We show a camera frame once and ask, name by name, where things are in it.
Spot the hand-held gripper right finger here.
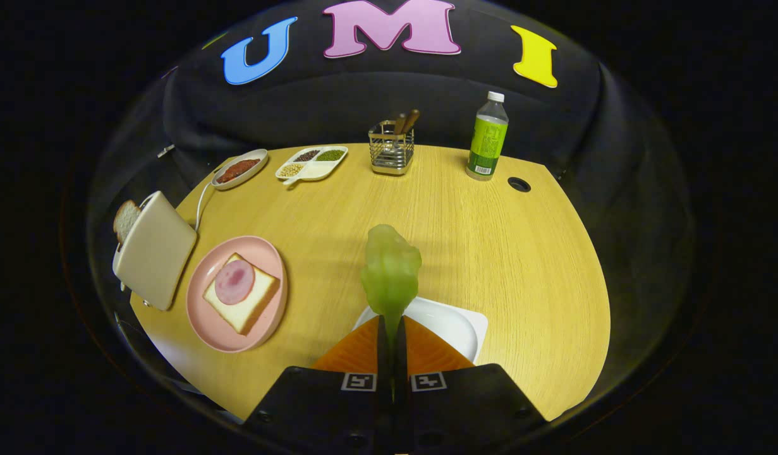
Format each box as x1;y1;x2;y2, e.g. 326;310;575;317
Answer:
392;315;549;455

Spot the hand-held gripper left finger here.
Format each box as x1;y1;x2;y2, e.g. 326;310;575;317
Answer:
242;315;393;455

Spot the green lettuce leaf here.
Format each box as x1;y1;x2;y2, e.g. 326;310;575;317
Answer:
361;224;423;345

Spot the toasted bread slice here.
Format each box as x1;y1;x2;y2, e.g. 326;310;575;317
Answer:
113;200;142;246

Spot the white square plate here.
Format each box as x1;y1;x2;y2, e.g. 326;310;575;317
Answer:
353;296;489;364

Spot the white bread slice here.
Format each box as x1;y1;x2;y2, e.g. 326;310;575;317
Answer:
203;253;281;336

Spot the pink ham slice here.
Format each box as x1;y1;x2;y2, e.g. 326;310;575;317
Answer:
214;260;255;306

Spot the pink round plate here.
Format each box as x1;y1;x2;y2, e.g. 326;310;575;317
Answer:
186;236;289;353

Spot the white compartment dish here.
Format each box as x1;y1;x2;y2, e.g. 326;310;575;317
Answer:
275;146;349;186

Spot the green label drink bottle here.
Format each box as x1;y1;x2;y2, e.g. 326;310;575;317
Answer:
466;91;509;181

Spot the round white plate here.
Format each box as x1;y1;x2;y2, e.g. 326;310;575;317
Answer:
212;149;269;191

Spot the brown meat piece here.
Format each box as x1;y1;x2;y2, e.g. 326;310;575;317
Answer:
216;158;262;185

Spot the cream white toaster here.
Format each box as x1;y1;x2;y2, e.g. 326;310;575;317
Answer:
112;191;198;312

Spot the black backdrop cloth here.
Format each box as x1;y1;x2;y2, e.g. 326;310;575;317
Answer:
85;0;693;266

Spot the metal wire utensil holder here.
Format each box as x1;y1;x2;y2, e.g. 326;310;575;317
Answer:
368;120;415;176

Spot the white toaster cable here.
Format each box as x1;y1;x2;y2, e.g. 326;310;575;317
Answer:
195;179;217;231

